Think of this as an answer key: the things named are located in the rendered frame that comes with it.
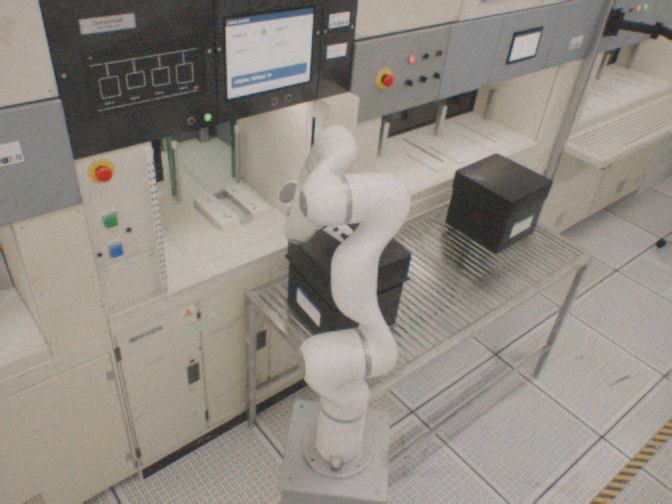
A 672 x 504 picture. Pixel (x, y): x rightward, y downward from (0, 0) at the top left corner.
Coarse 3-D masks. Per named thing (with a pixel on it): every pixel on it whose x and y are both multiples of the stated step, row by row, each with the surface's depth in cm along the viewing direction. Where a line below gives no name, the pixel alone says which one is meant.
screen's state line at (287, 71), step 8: (296, 64) 170; (304, 64) 172; (256, 72) 163; (264, 72) 164; (272, 72) 166; (280, 72) 168; (288, 72) 170; (296, 72) 172; (304, 72) 173; (232, 80) 159; (240, 80) 161; (248, 80) 162; (256, 80) 164; (264, 80) 166; (232, 88) 160
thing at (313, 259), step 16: (352, 224) 191; (320, 240) 182; (336, 240) 183; (288, 256) 189; (304, 256) 179; (320, 256) 176; (384, 256) 179; (400, 256) 180; (304, 272) 183; (320, 272) 174; (384, 272) 177; (400, 272) 182; (320, 288) 177; (384, 288) 182
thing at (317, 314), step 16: (288, 288) 198; (304, 288) 187; (400, 288) 188; (304, 304) 191; (320, 304) 181; (384, 304) 188; (304, 320) 194; (320, 320) 184; (336, 320) 178; (352, 320) 183; (384, 320) 193
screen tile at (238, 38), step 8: (232, 32) 151; (240, 32) 153; (248, 32) 154; (256, 32) 156; (232, 40) 153; (240, 40) 154; (248, 40) 156; (256, 40) 157; (264, 40) 159; (264, 48) 160; (240, 56) 157; (248, 56) 158; (256, 56) 160; (264, 56) 161; (232, 64) 156; (240, 64) 158; (248, 64) 160; (256, 64) 161; (264, 64) 163
